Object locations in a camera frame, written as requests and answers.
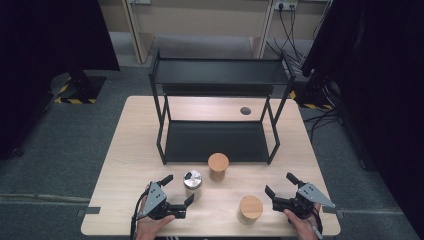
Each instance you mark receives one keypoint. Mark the black metal two-tier shelf rack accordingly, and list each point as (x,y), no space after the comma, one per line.
(216,140)

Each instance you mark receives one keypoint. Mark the short wooden cup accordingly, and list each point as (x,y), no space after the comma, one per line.
(250,207)

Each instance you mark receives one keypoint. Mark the black curtain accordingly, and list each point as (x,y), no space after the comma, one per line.
(40,66)
(383,83)

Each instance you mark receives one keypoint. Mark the glass jar with metal lid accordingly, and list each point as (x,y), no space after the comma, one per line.
(192,181)

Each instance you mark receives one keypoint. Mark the grey tape strip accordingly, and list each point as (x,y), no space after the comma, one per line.
(89,210)
(328,210)

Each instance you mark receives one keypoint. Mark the person's right hand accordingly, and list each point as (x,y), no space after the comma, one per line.
(305,228)

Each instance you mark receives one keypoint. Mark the white wall socket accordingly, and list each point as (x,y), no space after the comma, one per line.
(286,4)

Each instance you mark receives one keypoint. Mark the dark round table grommet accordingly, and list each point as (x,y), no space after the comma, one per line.
(245,110)

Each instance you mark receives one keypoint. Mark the black stand base yellow stripes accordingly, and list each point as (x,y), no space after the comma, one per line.
(78,88)
(313,96)

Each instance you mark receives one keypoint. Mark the person's left hand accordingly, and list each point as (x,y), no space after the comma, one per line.
(150,228)

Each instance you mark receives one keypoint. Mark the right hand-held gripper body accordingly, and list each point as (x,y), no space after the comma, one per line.
(311,195)

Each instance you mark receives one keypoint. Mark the tall wooden cup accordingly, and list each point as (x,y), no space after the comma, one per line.
(218,163)

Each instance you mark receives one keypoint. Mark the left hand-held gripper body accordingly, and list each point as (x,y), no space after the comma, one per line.
(156,198)

